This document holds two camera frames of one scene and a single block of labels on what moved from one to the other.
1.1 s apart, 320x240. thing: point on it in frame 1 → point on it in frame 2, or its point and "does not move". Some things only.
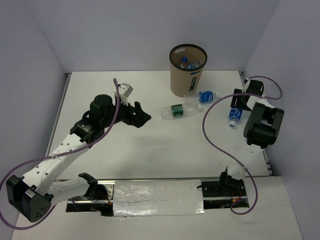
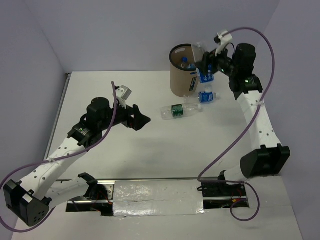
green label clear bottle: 179,110 does not move
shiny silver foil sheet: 136,197 does not move
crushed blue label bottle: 197,64 does not move
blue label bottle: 234,116 → 206,76
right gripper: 239,105 → 209,57
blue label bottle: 184,60 does not move
